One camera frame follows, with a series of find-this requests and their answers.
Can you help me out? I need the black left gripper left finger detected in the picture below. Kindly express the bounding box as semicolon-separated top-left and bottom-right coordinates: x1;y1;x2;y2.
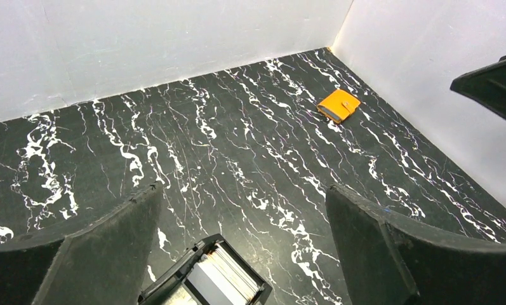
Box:
0;182;163;304

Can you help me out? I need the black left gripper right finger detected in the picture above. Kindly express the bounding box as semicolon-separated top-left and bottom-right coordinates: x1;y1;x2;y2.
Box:
325;184;506;304

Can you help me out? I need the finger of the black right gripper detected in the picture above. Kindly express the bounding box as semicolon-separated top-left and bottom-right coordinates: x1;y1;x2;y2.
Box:
450;55;506;120

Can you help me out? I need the orange leather card holder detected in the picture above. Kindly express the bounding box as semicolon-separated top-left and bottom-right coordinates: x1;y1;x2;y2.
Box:
316;89;361;124

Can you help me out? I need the black card box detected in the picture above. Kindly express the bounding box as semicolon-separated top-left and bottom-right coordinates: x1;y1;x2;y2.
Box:
137;234;272;304

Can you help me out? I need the stack of cards in box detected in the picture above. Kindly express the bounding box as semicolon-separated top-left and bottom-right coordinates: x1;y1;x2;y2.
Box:
187;243;261;304

